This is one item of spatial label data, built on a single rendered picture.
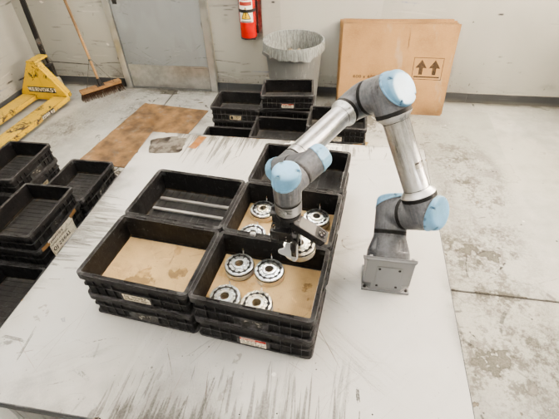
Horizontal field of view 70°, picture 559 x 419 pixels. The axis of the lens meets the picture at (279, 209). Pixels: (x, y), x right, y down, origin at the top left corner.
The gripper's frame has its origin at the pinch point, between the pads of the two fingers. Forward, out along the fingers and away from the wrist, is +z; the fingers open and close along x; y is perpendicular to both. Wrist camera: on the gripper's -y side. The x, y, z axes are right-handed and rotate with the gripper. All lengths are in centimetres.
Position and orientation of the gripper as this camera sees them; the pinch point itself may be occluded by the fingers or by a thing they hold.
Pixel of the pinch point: (298, 253)
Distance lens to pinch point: 125.0
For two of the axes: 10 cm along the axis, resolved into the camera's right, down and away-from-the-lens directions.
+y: -9.7, -1.4, 2.0
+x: -2.4, 7.4, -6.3
